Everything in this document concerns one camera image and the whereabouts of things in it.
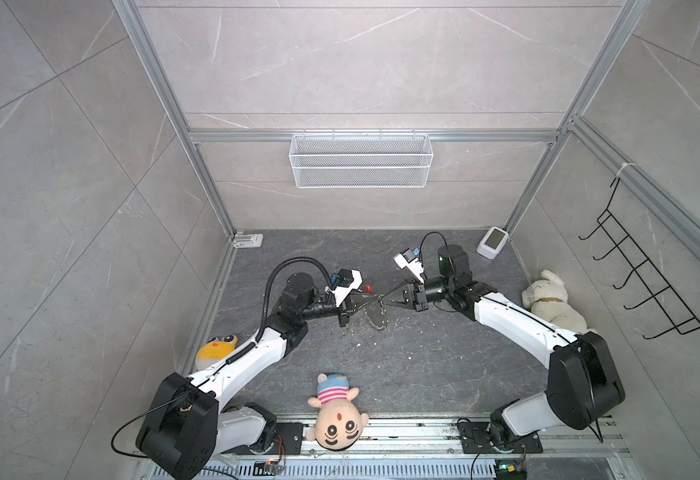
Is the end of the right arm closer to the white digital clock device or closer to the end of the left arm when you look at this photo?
the end of the left arm

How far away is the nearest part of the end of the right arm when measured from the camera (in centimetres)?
67

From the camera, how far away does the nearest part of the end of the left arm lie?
0.65 meters
